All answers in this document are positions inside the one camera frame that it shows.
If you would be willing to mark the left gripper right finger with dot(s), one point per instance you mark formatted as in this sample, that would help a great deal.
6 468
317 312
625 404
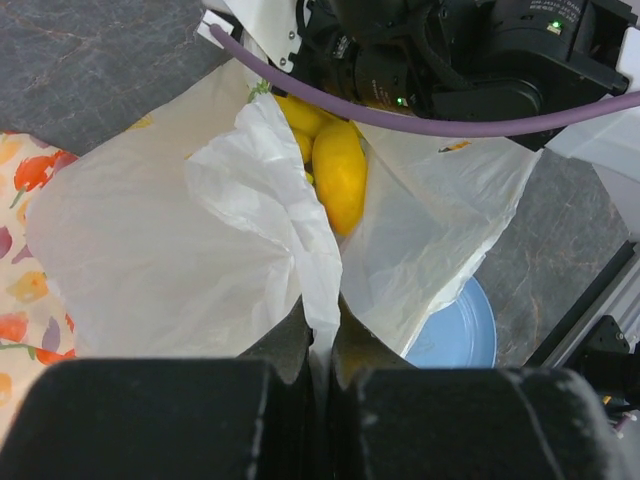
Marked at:
357 354

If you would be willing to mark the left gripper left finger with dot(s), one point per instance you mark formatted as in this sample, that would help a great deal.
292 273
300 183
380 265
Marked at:
285 346

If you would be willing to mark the white plastic bag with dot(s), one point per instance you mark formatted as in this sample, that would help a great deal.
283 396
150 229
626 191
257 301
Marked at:
196 234

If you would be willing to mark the large yellow banana bunch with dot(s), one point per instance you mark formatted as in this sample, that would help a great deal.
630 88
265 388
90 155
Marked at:
306 122

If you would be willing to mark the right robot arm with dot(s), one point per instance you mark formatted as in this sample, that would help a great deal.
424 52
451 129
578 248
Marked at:
562 75

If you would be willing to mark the blue plate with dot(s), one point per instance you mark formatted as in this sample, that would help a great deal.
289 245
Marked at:
462 335

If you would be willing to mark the floral patterned cloth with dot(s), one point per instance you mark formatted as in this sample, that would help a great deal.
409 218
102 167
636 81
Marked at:
36 331

